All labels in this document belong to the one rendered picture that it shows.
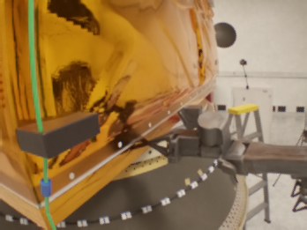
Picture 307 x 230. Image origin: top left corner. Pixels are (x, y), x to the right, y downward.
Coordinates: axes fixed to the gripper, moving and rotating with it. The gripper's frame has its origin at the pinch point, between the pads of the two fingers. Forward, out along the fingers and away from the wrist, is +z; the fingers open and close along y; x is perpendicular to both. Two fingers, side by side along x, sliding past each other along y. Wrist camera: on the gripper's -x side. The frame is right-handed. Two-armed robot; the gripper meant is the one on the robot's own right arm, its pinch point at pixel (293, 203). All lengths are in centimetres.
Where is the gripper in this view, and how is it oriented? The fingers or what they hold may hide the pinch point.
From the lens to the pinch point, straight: 90.8
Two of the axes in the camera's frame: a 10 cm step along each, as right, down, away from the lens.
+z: -3.7, 8.1, 4.5
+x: 7.8, 5.3, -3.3
